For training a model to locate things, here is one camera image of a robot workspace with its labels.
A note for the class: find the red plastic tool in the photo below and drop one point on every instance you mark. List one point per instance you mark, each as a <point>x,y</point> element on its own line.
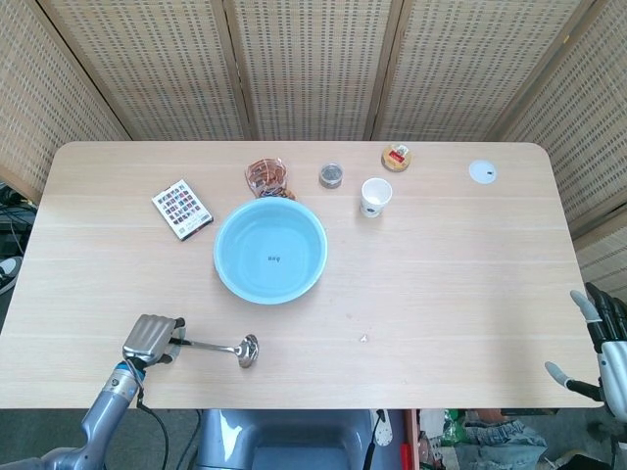
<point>406,455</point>

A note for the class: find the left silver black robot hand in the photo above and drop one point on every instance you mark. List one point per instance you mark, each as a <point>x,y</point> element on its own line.
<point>147,338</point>

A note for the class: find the blue denim jeans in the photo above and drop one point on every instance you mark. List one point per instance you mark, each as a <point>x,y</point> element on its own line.
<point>504,436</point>

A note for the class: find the white round table grommet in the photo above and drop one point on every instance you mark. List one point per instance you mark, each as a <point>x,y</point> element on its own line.
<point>483,172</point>

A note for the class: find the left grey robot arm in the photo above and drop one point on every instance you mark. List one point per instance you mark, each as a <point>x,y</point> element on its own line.
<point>98,421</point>

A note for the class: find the pink wooden board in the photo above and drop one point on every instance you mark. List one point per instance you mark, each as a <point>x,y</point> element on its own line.
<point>412,436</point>

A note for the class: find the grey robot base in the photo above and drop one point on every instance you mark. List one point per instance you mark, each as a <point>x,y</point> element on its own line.
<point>294,431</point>

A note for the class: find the small clear jar dark contents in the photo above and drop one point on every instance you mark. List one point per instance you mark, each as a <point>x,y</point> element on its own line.
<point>331,176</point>

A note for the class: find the white paper cup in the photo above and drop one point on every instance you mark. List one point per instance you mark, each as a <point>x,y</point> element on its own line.
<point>374,193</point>

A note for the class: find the colourful printed card box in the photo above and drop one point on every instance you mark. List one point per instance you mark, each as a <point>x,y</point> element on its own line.
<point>181,208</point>

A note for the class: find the green plastic package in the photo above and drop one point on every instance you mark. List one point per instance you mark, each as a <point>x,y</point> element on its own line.
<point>451,426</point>

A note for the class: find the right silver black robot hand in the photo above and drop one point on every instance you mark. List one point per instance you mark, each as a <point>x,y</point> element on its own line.
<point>612,367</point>

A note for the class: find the light blue plastic bowl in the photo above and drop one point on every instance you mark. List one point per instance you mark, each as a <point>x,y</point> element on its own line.
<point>269,235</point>

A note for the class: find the woven bamboo folding screen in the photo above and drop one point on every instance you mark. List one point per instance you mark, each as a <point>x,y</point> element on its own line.
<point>313,68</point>

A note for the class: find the black white sneaker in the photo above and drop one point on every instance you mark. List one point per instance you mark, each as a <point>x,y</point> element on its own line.
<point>7,274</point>

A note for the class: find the clear plastic snack bag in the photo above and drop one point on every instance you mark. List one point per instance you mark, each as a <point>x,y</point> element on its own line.
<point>264,173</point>

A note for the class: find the round tin red label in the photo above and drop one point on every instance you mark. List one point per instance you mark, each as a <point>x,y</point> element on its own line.
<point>397,157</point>

